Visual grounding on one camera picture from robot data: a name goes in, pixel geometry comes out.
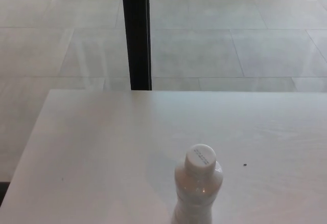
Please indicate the black vertical post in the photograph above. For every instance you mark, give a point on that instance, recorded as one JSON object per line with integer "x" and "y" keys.
{"x": 136, "y": 34}

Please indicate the white plastic bottle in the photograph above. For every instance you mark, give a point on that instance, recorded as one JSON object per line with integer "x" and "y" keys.
{"x": 196, "y": 196}

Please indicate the white screw cap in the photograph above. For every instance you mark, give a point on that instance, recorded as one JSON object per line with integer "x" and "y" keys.
{"x": 200, "y": 158}

